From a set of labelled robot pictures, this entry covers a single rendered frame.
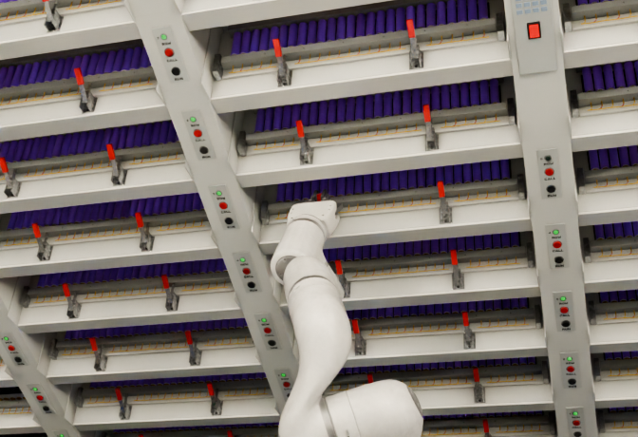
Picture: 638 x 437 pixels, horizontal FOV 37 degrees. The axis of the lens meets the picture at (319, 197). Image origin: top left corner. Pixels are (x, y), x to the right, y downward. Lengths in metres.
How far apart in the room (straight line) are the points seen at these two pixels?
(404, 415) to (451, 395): 0.97
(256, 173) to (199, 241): 0.27
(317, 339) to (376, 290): 0.75
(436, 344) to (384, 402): 0.84
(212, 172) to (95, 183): 0.29
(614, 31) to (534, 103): 0.20
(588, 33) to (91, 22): 0.96
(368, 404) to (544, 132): 0.70
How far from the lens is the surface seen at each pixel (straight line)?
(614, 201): 2.07
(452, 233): 2.09
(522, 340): 2.32
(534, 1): 1.79
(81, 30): 1.97
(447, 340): 2.34
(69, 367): 2.66
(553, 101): 1.89
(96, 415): 2.78
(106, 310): 2.46
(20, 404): 2.89
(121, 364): 2.59
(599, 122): 1.96
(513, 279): 2.19
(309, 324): 1.50
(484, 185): 2.08
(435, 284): 2.21
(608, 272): 2.19
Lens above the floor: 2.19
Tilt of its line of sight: 34 degrees down
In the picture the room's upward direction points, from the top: 16 degrees counter-clockwise
